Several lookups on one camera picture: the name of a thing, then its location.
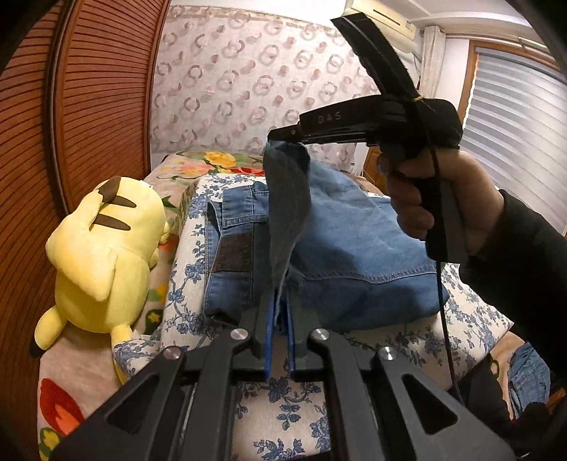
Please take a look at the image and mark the circle-patterned sheer curtain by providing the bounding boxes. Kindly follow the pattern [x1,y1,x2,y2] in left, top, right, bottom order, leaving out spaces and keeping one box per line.
[148,4,426,160]

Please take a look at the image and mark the white air conditioner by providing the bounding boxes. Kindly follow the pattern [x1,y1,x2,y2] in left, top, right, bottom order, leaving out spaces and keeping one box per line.
[343,0,419,56]

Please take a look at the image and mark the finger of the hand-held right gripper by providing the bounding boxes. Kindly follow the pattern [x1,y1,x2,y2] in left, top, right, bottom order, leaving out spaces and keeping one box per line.
[267,123,311,145]

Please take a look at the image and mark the blue denim garment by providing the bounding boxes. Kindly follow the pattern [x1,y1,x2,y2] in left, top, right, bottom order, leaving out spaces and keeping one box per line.
[507,343,552,420]

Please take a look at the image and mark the blue floral white sheet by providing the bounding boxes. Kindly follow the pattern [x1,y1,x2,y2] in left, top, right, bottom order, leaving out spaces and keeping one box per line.
[113,173,515,461]

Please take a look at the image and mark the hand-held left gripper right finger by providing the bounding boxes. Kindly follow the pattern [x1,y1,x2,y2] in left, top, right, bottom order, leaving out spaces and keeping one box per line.
[283,295,517,461]

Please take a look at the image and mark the wooden louvered wardrobe door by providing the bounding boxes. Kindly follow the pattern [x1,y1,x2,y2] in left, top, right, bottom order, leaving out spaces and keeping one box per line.
[0,0,67,368]
[49,0,171,213]

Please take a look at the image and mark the wooden window frame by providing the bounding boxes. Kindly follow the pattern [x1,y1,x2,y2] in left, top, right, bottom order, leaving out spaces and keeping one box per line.
[458,40,567,120]

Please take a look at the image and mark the yellow plush toy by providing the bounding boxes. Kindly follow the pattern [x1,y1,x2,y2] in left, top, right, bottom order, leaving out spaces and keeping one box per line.
[33,176,171,384]

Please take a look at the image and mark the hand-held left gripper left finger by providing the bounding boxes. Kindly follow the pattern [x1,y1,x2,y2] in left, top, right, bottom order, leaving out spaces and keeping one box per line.
[49,290,280,461]

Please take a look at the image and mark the black strap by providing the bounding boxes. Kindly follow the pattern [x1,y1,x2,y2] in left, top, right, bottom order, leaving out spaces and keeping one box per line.
[331,13,422,102]

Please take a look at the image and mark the person's right hand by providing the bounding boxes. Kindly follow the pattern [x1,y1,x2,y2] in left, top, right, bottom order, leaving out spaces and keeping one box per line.
[376,148,506,259]

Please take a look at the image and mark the black cable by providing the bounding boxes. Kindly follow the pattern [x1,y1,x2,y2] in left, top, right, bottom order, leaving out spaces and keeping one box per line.
[425,146,466,406]

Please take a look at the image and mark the blue denim pants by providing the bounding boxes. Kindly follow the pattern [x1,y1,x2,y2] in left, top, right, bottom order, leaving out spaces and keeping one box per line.
[204,141,450,333]

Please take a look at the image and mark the cream window curtain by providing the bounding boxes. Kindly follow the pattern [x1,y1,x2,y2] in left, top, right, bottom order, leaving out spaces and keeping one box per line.
[419,26,446,100]

